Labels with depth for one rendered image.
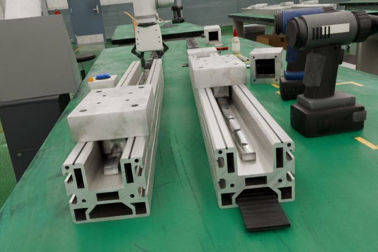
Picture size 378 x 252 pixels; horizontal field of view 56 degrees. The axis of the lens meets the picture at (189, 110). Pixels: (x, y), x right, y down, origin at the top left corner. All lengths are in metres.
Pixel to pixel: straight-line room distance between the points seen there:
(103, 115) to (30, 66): 0.80
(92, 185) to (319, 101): 0.42
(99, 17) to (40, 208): 11.66
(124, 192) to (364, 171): 0.35
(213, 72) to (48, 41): 0.67
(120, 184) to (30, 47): 0.87
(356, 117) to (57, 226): 0.54
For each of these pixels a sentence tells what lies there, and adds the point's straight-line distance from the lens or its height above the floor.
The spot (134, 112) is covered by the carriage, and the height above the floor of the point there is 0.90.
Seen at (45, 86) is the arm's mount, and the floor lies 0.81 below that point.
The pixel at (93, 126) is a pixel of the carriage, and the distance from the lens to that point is 0.52.
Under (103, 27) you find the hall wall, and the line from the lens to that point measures 12.15.
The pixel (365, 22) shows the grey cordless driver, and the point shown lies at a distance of 0.71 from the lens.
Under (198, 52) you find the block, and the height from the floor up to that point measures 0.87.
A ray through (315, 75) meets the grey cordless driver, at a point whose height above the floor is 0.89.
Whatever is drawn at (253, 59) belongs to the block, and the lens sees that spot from 1.10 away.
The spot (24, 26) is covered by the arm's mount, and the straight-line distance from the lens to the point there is 1.27.
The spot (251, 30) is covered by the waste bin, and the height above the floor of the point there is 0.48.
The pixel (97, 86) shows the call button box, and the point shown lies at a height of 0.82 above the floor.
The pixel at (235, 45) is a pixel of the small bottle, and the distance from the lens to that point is 1.72.
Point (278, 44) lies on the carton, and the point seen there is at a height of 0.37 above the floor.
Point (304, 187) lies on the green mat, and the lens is 0.53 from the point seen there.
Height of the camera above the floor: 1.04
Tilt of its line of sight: 17 degrees down
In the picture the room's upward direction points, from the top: 6 degrees counter-clockwise
